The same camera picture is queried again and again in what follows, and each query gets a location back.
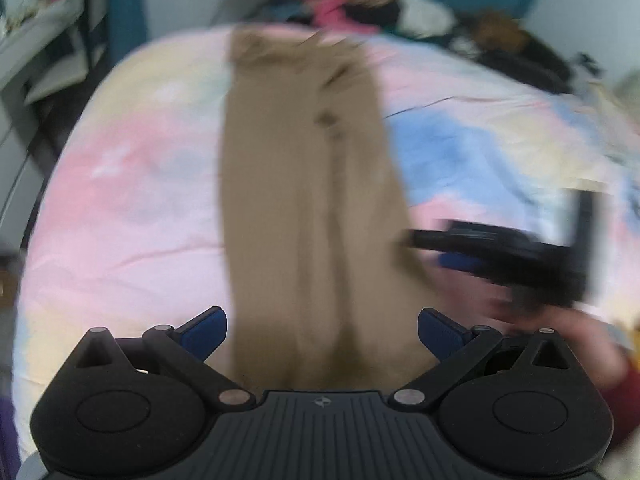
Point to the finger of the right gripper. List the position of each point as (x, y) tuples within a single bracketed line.
[(436, 241), (455, 261)]

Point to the person's right hand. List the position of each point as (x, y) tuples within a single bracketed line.
[(603, 360)]

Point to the black sofa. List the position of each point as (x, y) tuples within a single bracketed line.
[(495, 40)]

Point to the white dressing table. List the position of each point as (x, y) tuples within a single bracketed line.
[(29, 42)]

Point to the black and white chair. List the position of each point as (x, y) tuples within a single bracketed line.
[(85, 31)]

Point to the white garment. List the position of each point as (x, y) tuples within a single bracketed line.
[(424, 18)]

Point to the tan trousers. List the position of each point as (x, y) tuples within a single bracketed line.
[(326, 295)]

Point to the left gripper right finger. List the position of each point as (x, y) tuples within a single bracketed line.
[(458, 350)]

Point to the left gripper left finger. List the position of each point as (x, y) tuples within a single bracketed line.
[(182, 352)]

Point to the pink garment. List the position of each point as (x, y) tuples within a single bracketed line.
[(367, 17)]

